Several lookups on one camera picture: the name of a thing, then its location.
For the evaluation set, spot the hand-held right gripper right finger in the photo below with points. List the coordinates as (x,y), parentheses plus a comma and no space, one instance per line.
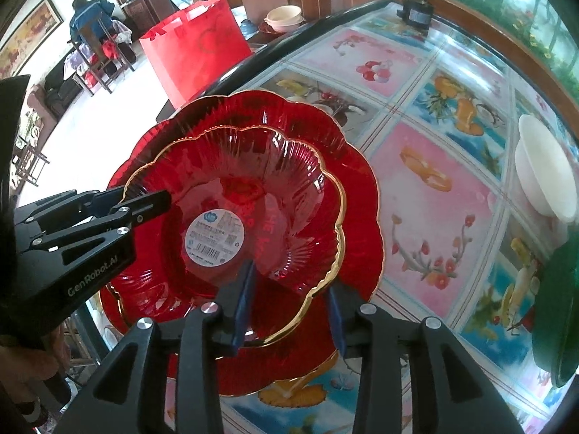
(337,325)

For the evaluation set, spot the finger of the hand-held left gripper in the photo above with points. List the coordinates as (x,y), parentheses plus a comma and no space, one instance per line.
(144,208)
(68,205)

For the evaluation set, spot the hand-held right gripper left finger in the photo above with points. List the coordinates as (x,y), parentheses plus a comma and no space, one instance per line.
(246,307)

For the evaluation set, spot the large red glass plate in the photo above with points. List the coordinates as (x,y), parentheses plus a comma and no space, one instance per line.
(357,199)

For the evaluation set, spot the red glass bowl gold rim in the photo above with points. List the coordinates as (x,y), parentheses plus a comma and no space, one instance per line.
(289,181)

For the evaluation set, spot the cream white bowl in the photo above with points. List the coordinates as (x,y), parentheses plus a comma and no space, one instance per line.
(543,167)

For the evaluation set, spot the person's left hand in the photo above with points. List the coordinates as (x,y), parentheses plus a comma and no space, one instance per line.
(27,370)

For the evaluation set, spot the dark sofa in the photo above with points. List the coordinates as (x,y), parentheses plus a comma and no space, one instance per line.
(56,95)

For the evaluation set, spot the wooden chair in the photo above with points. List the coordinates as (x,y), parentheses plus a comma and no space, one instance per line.
(107,77)

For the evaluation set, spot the printed fruit tablecloth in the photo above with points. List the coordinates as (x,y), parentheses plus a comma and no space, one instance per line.
(429,217)

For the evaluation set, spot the red gift bag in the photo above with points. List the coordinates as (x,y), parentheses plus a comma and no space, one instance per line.
(194,54)

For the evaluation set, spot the small blue bowl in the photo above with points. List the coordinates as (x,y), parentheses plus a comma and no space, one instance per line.
(249,28)

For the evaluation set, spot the green plastic basin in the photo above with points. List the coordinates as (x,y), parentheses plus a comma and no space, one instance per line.
(556,316)

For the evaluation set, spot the cream serving bowl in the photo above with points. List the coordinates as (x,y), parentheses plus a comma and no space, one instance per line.
(284,16)

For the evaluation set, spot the small black device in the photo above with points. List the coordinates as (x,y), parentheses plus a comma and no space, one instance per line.
(416,16)

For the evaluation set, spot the framed wall painting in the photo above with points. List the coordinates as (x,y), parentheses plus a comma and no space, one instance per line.
(31,36)

